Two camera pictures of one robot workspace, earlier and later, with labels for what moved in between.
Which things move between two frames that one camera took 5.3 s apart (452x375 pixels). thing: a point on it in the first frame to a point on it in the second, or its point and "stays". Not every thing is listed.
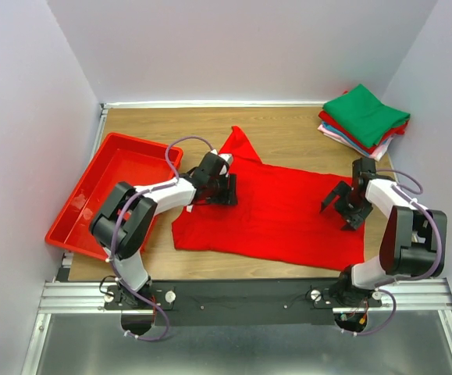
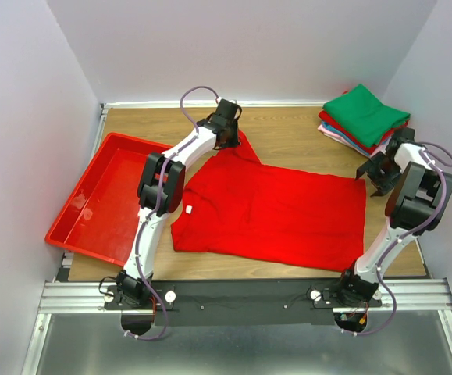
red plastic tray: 116,159 stays
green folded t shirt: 364,115 stays
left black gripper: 229,197 to 234,142
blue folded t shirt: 346,139 stays
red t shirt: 278,216 stays
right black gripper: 354,223 to 383,186
